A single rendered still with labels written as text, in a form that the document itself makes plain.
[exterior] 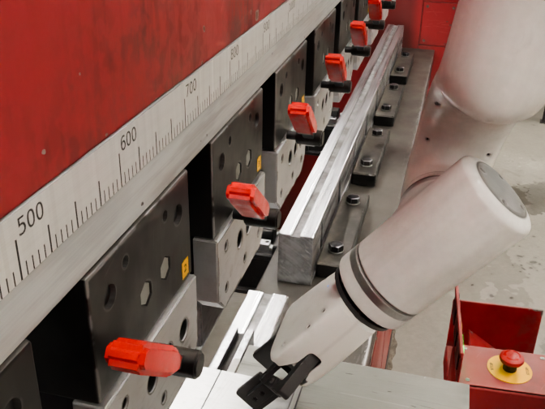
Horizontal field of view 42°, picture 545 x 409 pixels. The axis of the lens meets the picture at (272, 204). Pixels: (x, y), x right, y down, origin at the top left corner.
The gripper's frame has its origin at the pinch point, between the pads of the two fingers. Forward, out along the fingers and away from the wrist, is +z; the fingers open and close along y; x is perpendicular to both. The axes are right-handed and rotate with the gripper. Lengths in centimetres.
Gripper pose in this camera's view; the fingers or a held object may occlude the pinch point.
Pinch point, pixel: (265, 373)
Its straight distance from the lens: 76.1
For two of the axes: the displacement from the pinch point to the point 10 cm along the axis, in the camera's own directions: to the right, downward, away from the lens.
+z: -6.3, 6.0, 4.8
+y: -2.5, 4.3, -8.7
